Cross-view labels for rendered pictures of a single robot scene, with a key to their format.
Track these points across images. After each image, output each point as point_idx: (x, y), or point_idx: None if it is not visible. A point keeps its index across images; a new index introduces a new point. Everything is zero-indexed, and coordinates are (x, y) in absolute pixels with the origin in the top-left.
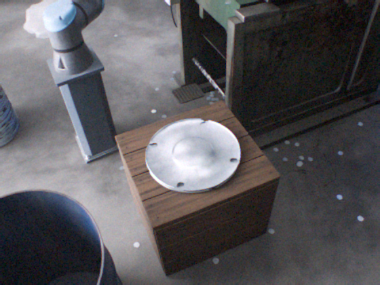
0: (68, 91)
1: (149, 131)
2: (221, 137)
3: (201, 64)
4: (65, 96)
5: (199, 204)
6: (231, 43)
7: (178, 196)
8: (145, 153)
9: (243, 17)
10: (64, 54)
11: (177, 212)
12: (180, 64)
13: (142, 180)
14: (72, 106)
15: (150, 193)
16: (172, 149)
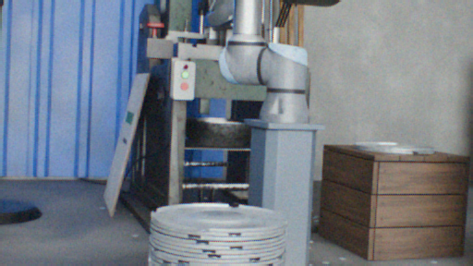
0: (315, 143)
1: (367, 151)
2: (374, 144)
3: (198, 183)
4: (312, 154)
5: (442, 152)
6: (306, 92)
7: (438, 153)
8: (395, 153)
9: (309, 67)
10: (305, 96)
11: (454, 154)
12: (171, 198)
13: (427, 155)
14: (312, 169)
15: (439, 155)
16: (392, 148)
